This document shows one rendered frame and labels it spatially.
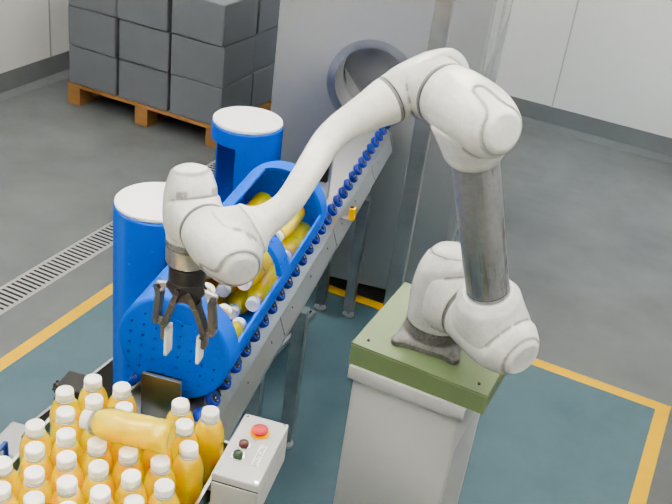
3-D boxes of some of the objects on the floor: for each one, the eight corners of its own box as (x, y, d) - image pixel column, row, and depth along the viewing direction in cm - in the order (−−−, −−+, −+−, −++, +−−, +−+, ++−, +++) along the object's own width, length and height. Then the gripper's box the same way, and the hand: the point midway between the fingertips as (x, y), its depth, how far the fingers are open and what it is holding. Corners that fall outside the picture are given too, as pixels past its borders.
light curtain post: (384, 392, 392) (457, -9, 309) (381, 400, 387) (454, -5, 304) (370, 388, 393) (439, -12, 310) (367, 396, 388) (436, -8, 305)
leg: (327, 306, 445) (343, 189, 414) (324, 312, 440) (339, 195, 409) (315, 303, 446) (330, 187, 415) (312, 309, 441) (327, 192, 410)
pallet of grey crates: (278, 115, 654) (294, -58, 596) (218, 149, 589) (229, -40, 531) (139, 73, 693) (141, -92, 635) (68, 102, 629) (63, -80, 570)
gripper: (239, 265, 187) (232, 358, 198) (150, 243, 190) (148, 336, 201) (226, 282, 180) (219, 377, 192) (134, 260, 183) (133, 355, 195)
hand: (183, 345), depth 195 cm, fingers open, 6 cm apart
